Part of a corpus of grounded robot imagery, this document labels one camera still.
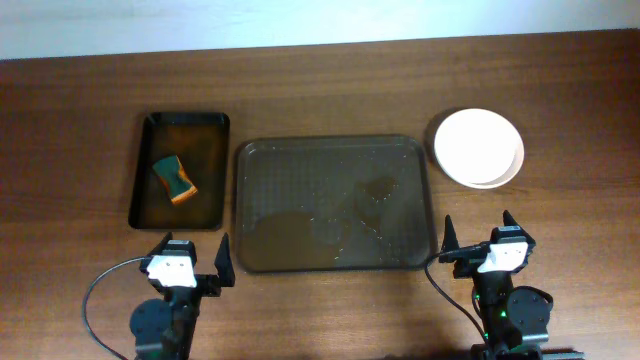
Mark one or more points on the pinkish plate with sauce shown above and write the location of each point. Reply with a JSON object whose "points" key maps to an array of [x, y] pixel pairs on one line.
{"points": [[478, 148]]}

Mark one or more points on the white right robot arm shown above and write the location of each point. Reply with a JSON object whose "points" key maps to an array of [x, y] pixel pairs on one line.
{"points": [[514, 319]]}

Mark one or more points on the small dark tray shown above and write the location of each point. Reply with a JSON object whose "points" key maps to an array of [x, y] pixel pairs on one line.
{"points": [[201, 141]]}

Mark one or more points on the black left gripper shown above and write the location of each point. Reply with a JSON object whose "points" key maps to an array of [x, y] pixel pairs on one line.
{"points": [[208, 284]]}

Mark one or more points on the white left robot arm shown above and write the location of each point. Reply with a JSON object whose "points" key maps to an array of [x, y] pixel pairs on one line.
{"points": [[164, 328]]}

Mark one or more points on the large brown tray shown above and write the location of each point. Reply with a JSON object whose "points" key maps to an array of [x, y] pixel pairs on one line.
{"points": [[333, 204]]}

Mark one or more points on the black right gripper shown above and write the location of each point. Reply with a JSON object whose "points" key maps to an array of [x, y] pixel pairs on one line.
{"points": [[465, 267]]}

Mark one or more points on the green orange sponge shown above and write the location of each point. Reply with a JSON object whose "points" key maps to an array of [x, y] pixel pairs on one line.
{"points": [[173, 177]]}

